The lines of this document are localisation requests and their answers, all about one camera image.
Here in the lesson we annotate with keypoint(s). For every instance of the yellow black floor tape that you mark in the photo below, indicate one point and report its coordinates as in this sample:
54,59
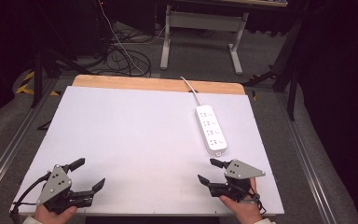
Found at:
24,88

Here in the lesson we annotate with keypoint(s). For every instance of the person's right hand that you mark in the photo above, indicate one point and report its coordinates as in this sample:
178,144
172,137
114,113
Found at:
244,211

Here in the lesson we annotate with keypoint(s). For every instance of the white power strip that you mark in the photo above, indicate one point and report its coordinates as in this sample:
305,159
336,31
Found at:
211,129

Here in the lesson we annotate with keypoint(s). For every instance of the white-framed desk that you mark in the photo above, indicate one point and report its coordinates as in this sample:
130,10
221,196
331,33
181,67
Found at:
202,21

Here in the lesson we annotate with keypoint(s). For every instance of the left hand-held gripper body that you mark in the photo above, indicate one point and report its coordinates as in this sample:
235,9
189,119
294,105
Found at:
55,184

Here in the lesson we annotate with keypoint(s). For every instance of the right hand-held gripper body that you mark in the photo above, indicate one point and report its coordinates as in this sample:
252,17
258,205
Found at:
240,170

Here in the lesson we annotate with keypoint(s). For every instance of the aluminium floor rail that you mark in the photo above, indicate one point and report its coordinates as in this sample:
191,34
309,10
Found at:
11,149
307,168

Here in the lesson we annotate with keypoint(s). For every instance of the person's left hand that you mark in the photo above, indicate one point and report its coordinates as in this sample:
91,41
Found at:
53,215

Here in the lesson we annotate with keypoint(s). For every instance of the white foam board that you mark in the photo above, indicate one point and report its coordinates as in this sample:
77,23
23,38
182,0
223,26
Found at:
136,140

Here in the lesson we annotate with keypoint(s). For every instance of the black metal stand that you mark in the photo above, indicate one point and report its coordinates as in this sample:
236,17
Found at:
37,74
292,68

